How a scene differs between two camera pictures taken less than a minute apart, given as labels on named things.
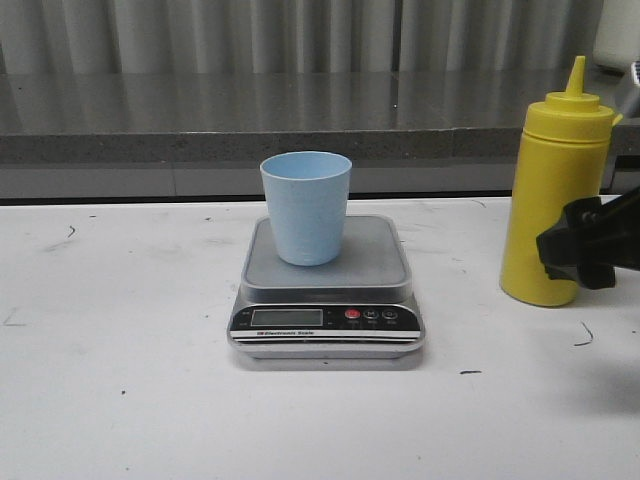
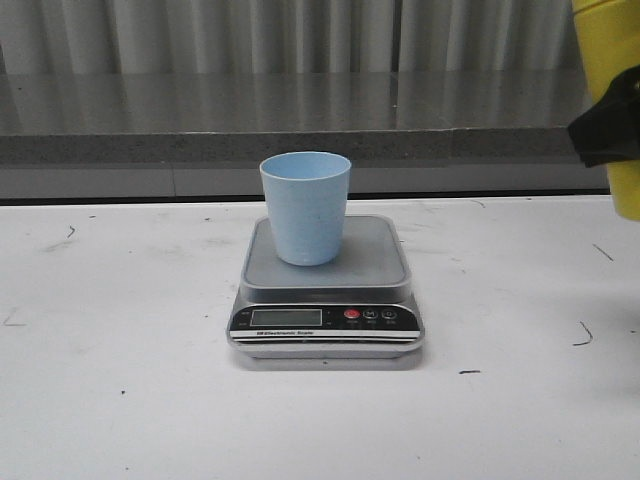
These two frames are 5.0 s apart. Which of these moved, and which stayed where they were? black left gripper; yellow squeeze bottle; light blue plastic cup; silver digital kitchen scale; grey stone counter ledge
Moved: yellow squeeze bottle; black left gripper
Stayed: light blue plastic cup; silver digital kitchen scale; grey stone counter ledge
